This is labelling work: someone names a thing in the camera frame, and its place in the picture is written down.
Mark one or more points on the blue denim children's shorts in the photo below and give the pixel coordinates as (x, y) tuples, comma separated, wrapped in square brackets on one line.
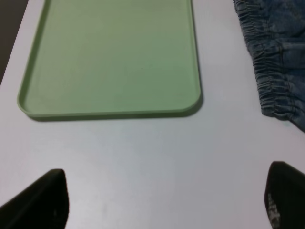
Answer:
[(274, 33)]

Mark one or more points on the green plastic tray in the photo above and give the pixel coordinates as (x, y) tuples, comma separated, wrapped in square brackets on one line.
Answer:
[(106, 58)]

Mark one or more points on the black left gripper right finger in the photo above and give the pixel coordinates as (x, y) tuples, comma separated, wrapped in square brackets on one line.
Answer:
[(284, 196)]

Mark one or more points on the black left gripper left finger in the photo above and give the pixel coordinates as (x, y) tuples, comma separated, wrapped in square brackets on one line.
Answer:
[(42, 205)]

